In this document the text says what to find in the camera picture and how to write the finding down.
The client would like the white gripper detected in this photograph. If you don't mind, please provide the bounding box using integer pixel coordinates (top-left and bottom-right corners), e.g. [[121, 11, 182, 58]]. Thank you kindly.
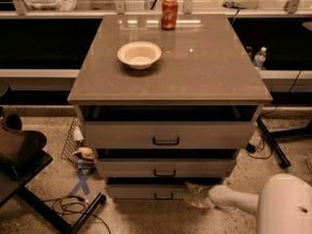
[[184, 182, 215, 209]]

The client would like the grey bottom drawer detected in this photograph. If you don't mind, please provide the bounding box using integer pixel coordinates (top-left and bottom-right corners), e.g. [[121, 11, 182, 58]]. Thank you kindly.
[[105, 184, 189, 200]]

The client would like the grey drawer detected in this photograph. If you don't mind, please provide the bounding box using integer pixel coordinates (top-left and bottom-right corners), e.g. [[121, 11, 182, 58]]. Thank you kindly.
[[95, 158, 236, 178], [84, 122, 256, 149], [105, 184, 189, 200]]

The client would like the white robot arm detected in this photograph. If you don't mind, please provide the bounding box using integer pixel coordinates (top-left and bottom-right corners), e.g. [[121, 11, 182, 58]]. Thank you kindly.
[[185, 174, 312, 234]]

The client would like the grey middle drawer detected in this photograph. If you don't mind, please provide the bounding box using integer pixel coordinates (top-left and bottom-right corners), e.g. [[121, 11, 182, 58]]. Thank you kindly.
[[95, 158, 236, 178]]

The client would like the grey top drawer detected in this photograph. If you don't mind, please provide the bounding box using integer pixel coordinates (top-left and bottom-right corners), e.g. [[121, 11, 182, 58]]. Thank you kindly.
[[84, 122, 256, 149]]

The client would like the grey drawer cabinet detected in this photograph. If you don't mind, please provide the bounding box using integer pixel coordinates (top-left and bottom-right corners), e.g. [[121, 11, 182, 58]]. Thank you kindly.
[[68, 15, 271, 188]]

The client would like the black stand leg right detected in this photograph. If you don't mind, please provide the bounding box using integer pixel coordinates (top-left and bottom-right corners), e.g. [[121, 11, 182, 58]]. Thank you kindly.
[[256, 118, 312, 169]]

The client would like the black stand leg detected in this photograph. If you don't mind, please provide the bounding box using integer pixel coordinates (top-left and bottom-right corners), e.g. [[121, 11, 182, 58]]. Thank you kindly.
[[256, 118, 312, 169], [18, 188, 106, 234]]

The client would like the blue tape cross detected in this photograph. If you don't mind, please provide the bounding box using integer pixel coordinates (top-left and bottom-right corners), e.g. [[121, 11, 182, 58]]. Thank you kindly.
[[68, 169, 95, 196]]

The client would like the white paper bowl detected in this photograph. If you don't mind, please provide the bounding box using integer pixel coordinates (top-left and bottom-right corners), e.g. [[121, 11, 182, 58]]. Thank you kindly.
[[117, 41, 162, 70]]

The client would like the clear water bottle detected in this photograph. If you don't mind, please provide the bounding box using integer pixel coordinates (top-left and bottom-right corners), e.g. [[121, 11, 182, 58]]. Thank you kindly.
[[253, 47, 266, 70]]

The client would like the black stand leg left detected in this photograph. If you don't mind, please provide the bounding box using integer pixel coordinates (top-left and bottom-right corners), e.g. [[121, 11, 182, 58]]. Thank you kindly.
[[18, 188, 106, 234]]

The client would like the brown chair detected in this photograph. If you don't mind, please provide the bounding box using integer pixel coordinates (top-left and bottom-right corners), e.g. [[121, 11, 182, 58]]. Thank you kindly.
[[0, 114, 53, 207]]

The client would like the orange soda can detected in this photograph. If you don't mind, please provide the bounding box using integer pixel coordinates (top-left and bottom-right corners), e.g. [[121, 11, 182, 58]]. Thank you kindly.
[[161, 0, 178, 30]]

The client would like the black cable right floor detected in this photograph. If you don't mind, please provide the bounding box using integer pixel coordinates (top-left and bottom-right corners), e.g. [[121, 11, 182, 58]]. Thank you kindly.
[[245, 137, 275, 161]]

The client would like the wire mesh basket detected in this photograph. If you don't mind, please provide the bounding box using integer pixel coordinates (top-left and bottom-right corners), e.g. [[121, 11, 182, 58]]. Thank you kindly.
[[61, 118, 84, 168]]

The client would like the black floor cable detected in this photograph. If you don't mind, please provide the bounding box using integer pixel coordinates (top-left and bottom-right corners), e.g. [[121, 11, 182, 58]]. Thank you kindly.
[[42, 195, 112, 234]]

